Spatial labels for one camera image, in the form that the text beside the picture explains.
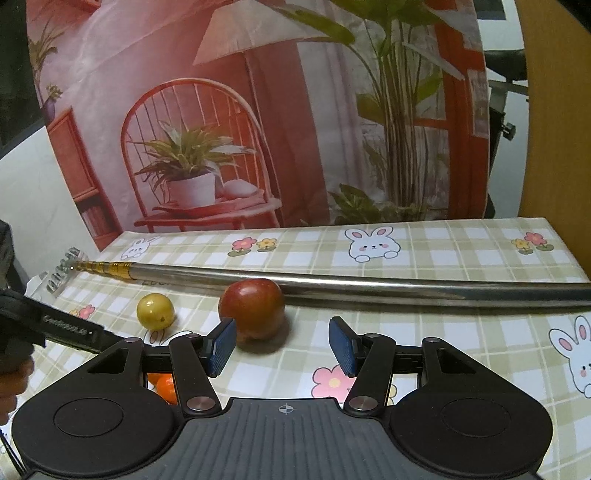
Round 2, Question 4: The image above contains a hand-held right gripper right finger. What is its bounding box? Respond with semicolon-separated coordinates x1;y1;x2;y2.
329;316;481;416

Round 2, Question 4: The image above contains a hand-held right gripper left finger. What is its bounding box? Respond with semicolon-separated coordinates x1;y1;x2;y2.
85;318;238;416

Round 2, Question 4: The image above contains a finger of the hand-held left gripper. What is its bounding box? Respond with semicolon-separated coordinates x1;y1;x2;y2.
0;295;123;354

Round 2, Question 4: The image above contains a large red apple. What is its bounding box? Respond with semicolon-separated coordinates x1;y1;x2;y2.
218;278;286;342

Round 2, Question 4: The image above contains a yellow-green plum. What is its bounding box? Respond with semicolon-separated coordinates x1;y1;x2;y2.
137;295;176;330

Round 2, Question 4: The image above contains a person's left hand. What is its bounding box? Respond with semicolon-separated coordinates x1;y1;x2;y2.
0;357;34;418

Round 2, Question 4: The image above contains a telescopic metal back scratcher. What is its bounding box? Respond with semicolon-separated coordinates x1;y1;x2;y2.
44;247;591;308

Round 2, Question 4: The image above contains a checked rabbit print tablecloth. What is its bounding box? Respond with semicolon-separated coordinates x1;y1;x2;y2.
0;217;591;480

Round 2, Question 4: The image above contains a dark window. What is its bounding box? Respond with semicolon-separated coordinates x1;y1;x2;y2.
0;0;42;158

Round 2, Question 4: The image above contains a printed room backdrop cloth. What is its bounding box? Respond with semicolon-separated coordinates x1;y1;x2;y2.
28;0;490;252

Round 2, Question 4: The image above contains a wooden board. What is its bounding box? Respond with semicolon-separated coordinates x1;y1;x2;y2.
517;0;591;273

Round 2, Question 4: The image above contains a black saddle seat stand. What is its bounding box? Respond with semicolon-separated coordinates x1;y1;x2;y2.
485;48;529;217

